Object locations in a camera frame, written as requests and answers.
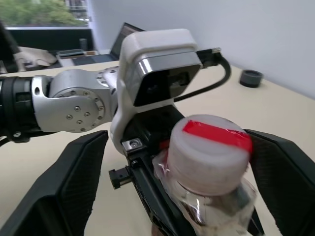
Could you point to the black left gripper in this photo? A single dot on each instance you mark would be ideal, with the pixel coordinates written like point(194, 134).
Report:
point(147, 127)

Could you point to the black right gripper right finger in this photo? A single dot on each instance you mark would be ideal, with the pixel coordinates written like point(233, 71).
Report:
point(288, 182)

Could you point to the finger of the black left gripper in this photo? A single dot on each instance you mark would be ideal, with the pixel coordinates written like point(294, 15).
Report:
point(255, 225)

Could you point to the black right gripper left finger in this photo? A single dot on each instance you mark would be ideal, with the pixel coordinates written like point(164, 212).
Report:
point(56, 191)

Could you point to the clear plastic drink bottle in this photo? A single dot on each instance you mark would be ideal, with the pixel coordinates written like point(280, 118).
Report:
point(216, 211)

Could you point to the white bottle cap red tape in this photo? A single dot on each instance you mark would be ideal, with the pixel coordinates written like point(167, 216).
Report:
point(209, 157)

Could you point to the beige cloth bundle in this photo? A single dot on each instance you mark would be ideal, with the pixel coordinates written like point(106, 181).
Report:
point(32, 57)

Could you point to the black flat tray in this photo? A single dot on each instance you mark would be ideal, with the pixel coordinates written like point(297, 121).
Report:
point(70, 52)

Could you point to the black cylinder flask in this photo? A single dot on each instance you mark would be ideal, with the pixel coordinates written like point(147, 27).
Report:
point(83, 44)

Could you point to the dark laptop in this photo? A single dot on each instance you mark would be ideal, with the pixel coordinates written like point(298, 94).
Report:
point(124, 37)

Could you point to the window with trees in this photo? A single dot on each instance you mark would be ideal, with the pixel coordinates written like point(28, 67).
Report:
point(37, 12)

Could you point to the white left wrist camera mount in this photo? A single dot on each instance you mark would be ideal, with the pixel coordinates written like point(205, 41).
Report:
point(157, 44)

